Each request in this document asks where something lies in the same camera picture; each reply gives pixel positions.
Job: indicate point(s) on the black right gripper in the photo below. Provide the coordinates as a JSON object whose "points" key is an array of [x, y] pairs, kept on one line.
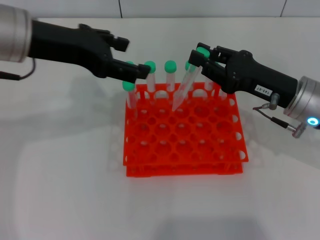
{"points": [[250, 75]]}

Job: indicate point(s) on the orange test tube rack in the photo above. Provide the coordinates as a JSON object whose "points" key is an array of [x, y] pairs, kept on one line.
{"points": [[185, 140]]}

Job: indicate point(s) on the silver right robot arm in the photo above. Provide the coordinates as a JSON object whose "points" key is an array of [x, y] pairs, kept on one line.
{"points": [[305, 100]]}

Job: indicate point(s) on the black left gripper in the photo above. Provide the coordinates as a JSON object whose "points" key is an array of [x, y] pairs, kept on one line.
{"points": [[70, 50]]}

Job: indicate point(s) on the clear test tube green cap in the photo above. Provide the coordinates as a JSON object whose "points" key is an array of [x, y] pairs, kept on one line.
{"points": [[150, 85], [209, 83], [170, 66], [188, 65], [128, 86], [223, 95], [130, 62], [186, 85]]}

